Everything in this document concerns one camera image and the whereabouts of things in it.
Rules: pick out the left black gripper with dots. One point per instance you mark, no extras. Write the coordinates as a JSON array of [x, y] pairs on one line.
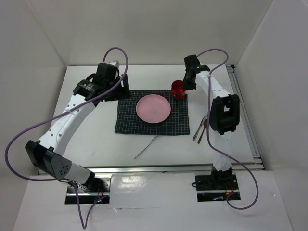
[[123, 93]]

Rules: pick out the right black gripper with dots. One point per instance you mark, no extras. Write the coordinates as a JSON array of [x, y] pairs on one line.
[[186, 85]]

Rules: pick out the red enamel mug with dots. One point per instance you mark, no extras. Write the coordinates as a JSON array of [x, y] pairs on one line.
[[177, 90]]

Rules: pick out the dark checkered cloth placemat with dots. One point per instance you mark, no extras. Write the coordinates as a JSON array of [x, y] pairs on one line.
[[128, 121]]

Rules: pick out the pink plastic plate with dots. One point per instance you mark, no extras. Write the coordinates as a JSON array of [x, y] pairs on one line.
[[153, 109]]

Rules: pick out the silver metal fork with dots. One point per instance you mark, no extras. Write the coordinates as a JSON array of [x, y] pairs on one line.
[[154, 138]]

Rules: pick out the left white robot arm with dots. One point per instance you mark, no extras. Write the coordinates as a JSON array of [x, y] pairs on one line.
[[47, 152]]

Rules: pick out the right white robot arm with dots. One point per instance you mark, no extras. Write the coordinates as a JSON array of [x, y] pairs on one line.
[[222, 118]]

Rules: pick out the silver metal knife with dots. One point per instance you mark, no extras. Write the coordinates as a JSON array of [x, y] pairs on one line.
[[198, 131]]

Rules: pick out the brown wooden spoon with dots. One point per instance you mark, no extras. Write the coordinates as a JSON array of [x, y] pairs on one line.
[[202, 134]]

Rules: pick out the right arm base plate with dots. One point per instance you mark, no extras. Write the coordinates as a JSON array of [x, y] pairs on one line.
[[207, 191]]

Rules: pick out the aluminium rail frame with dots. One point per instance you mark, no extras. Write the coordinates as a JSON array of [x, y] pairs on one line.
[[95, 144]]

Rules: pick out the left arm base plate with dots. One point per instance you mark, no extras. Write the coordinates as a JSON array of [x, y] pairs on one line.
[[100, 191]]

